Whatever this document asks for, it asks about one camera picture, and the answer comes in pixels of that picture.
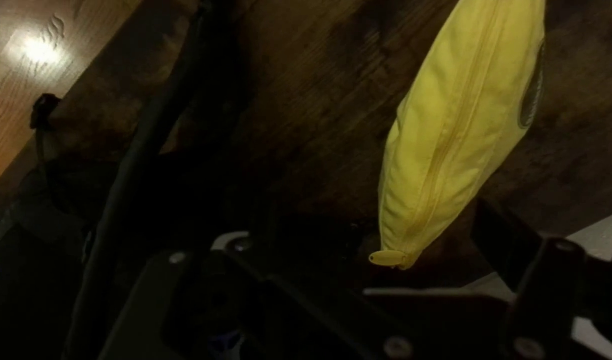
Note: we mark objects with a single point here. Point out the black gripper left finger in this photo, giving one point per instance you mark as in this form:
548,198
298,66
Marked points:
251,297

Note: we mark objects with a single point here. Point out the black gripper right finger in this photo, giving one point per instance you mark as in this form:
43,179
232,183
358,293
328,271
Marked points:
554,282

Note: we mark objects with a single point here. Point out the yellow zippered pouch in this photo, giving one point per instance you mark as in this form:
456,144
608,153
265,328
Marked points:
468,106

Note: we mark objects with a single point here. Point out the rustic wooden console table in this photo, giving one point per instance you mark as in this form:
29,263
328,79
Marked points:
322,80

